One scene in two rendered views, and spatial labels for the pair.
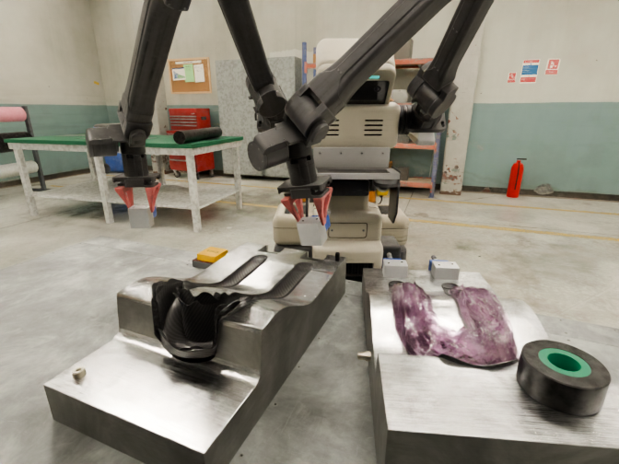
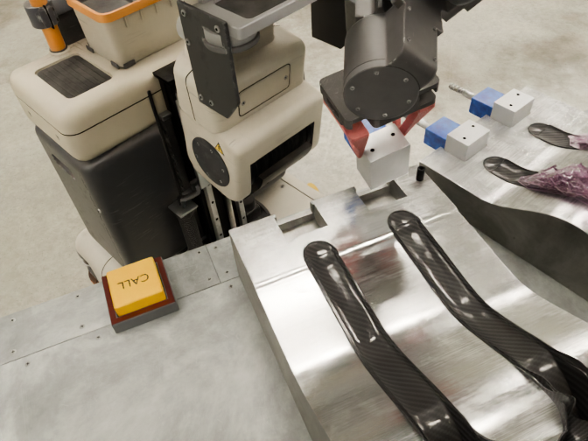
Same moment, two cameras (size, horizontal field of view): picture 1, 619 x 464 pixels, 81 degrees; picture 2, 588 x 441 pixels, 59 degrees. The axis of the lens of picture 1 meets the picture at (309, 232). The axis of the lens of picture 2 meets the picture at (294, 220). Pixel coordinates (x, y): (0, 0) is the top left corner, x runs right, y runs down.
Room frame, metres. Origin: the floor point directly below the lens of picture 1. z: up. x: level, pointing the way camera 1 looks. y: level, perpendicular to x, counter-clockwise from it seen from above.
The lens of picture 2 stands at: (0.48, 0.38, 1.35)
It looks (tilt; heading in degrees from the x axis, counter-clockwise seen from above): 48 degrees down; 318
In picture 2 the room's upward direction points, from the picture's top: 5 degrees counter-clockwise
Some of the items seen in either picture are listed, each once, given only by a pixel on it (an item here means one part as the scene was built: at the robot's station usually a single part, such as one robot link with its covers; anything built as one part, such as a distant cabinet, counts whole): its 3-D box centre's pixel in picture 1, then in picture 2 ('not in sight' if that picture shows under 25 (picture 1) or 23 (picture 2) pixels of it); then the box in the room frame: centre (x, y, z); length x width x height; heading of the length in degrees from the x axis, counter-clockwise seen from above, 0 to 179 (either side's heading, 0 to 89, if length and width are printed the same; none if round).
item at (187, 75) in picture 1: (189, 75); not in sight; (7.16, 2.21, 1.80); 0.90 x 0.03 x 0.60; 70
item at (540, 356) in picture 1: (560, 375); not in sight; (0.32, -0.27, 0.93); 0.08 x 0.08 x 0.04
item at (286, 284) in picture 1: (242, 280); (446, 332); (0.57, 0.12, 0.92); 0.35 x 0.16 x 0.09; 157
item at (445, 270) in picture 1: (438, 266); (483, 101); (0.77, -0.30, 0.86); 0.13 x 0.05 x 0.05; 174
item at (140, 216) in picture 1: (147, 212); not in sight; (0.97, 0.45, 0.93); 0.13 x 0.05 x 0.05; 5
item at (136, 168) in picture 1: (135, 168); not in sight; (0.93, 0.45, 1.06); 0.10 x 0.07 x 0.07; 95
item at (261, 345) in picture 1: (234, 307); (438, 374); (0.56, 0.13, 0.87); 0.50 x 0.26 x 0.14; 157
